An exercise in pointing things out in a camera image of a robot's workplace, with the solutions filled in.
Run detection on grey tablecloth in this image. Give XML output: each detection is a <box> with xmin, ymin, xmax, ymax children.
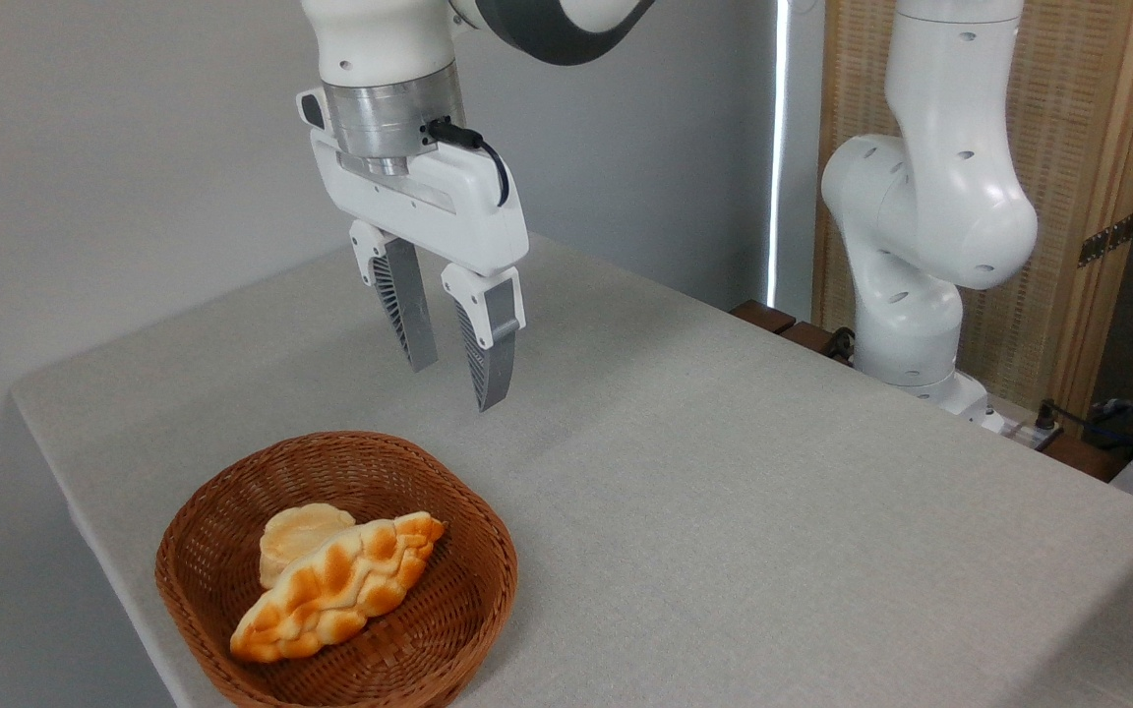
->
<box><xmin>10</xmin><ymin>233</ymin><xmax>1133</xmax><ymax>708</ymax></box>

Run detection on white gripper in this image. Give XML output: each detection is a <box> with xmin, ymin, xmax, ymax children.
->
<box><xmin>297</xmin><ymin>87</ymin><xmax>530</xmax><ymax>413</ymax></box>

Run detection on black plug with cable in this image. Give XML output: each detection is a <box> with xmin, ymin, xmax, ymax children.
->
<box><xmin>1033</xmin><ymin>397</ymin><xmax>1133</xmax><ymax>453</ymax></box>

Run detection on braided golden bread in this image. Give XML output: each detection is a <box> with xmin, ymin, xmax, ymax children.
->
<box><xmin>230</xmin><ymin>511</ymin><xmax>447</xmax><ymax>663</ymax></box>

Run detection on metal screen hinge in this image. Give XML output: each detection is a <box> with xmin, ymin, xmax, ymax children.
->
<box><xmin>1077</xmin><ymin>210</ymin><xmax>1133</xmax><ymax>268</ymax></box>

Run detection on wood and rattan folding screen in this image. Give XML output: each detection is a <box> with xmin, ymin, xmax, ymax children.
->
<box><xmin>811</xmin><ymin>0</ymin><xmax>1133</xmax><ymax>426</ymax></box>

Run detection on small pale round bread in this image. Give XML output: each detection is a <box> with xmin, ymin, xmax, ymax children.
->
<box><xmin>259</xmin><ymin>502</ymin><xmax>357</xmax><ymax>590</ymax></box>

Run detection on brown wicker basket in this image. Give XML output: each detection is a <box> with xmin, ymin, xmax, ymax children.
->
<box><xmin>155</xmin><ymin>431</ymin><xmax>519</xmax><ymax>708</ymax></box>

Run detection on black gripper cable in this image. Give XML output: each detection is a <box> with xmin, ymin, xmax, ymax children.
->
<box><xmin>425</xmin><ymin>117</ymin><xmax>511</xmax><ymax>208</ymax></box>

